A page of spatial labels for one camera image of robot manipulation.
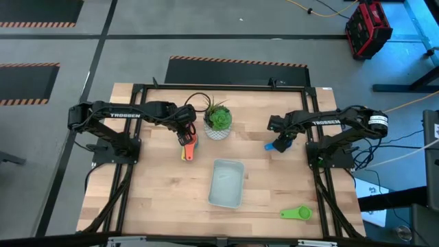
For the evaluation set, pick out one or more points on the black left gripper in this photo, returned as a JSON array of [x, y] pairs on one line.
[[181, 118]]

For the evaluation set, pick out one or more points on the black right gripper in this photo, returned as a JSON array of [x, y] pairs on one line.
[[284, 123]]

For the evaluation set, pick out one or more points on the orange measuring cup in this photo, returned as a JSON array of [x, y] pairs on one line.
[[190, 152]]

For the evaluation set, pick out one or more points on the blue measuring cup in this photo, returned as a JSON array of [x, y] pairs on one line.
[[268, 147]]

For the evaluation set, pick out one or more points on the yellow measuring cup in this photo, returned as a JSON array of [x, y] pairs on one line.
[[183, 155]]

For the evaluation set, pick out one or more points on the clear plastic tray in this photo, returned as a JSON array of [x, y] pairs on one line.
[[226, 183]]

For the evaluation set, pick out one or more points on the green measuring cup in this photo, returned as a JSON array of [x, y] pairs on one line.
[[296, 213]]

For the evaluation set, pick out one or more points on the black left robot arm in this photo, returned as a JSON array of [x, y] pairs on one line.
[[123, 115]]

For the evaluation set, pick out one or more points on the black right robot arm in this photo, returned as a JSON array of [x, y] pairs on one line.
[[356, 118]]

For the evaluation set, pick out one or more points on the green succulent in white pot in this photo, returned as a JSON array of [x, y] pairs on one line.
[[219, 118]]

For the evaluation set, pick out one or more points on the black striped-edge floor mat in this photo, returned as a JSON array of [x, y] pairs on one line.
[[37, 10], [25, 82], [236, 73]]

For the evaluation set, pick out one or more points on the white floor sheet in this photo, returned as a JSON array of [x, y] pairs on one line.
[[374, 188]]

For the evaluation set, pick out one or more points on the black desk edge beam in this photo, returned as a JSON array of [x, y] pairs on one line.
[[394, 199]]

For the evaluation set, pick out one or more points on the dark desk foot bar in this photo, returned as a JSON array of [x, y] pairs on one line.
[[394, 88]]

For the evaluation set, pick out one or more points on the red and black tool box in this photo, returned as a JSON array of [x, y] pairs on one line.
[[368, 29]]

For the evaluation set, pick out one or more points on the metal cup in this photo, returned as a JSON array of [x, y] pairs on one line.
[[402, 233]]

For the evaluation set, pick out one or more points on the dark grey equipment case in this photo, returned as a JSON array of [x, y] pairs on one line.
[[431, 164]]

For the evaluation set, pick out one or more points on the dark grey cabinet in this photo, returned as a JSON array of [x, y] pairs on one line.
[[425, 226]]

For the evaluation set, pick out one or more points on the black overhead crossbar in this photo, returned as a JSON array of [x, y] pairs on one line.
[[51, 240]]

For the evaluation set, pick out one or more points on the black furniture foot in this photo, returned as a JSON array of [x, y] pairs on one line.
[[12, 158]]

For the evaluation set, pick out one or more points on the black aluminium table frame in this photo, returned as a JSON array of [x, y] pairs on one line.
[[223, 87]]

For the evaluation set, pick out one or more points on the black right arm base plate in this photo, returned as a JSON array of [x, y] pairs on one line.
[[344, 163]]

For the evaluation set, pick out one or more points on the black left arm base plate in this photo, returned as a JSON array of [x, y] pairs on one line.
[[103, 158]]

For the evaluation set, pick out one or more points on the silver metal bracket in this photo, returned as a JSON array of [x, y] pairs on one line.
[[125, 241], [317, 243]]

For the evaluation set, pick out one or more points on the blue metal desk frame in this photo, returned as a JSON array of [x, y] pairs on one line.
[[416, 20]]

